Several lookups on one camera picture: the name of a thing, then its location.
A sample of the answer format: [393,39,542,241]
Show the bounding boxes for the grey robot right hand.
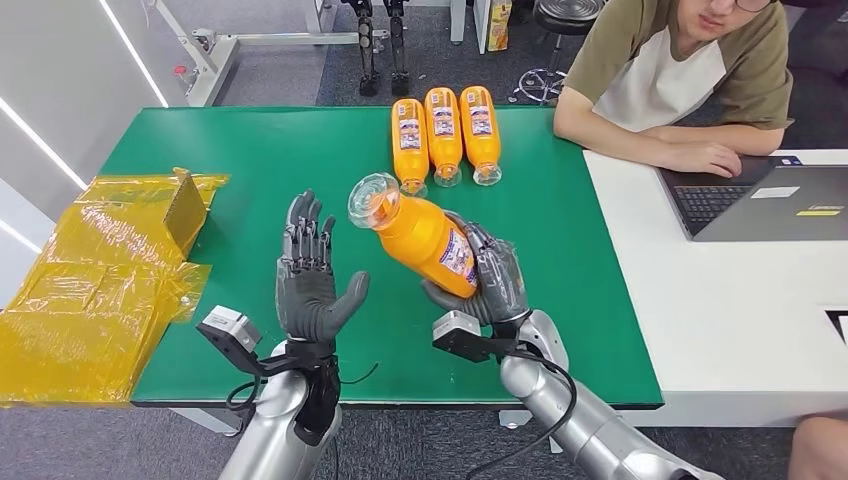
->
[421,210,532,328]

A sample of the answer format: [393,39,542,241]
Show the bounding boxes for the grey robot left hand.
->
[274,189,371,345]

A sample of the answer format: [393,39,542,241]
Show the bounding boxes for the orange juice bottle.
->
[423,86,464,189]
[347,172,480,300]
[458,85,503,187]
[390,97,431,199]

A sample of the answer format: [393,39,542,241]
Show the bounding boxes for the green table mat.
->
[97,106,665,410]

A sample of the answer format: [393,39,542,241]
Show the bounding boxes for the yellow plastic wrapped cardboard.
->
[0,167,232,408]

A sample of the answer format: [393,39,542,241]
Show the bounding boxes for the black and silver humanoid robot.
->
[343,0,413,99]

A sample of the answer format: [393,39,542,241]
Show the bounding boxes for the yellow carton box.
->
[487,0,514,53]

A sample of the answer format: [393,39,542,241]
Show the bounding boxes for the person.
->
[553,0,796,179]

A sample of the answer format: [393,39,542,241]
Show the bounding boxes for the black stool with chrome base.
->
[515,0,609,106]

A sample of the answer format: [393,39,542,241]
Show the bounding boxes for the grey laptop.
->
[657,155,848,244]

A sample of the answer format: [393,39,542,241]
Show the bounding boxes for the black object at desk edge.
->
[826,307,848,345]

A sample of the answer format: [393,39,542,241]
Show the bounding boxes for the person's bare knee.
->
[786,412,848,480]

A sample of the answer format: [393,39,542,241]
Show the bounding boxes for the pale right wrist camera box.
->
[431,309,484,364]

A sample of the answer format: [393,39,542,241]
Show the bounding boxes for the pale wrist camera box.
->
[431,309,484,364]
[195,304,264,374]

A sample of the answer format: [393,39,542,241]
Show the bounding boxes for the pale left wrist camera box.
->
[195,304,264,374]

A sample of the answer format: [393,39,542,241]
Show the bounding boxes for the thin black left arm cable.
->
[224,361,381,439]

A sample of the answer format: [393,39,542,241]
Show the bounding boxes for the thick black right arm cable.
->
[463,349,580,480]

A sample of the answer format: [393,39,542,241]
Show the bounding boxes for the white metal gantry frame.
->
[144,0,392,109]

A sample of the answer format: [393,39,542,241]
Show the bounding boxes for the white wall light strip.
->
[96,0,170,109]
[0,97,89,191]

